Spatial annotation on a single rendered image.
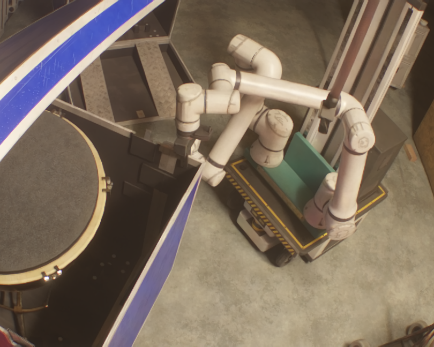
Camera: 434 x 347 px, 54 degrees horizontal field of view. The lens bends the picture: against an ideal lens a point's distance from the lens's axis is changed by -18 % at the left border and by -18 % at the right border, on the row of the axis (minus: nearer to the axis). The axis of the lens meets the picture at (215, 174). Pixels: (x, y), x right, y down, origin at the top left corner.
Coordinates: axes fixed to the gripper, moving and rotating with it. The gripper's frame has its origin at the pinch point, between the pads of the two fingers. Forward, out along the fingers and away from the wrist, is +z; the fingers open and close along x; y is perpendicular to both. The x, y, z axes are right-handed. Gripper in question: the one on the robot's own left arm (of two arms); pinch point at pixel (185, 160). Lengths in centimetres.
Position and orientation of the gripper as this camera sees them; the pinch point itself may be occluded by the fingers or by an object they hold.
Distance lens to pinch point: 193.2
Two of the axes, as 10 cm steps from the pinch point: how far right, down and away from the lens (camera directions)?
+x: -3.3, 6.4, -6.9
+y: -9.4, -2.8, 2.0
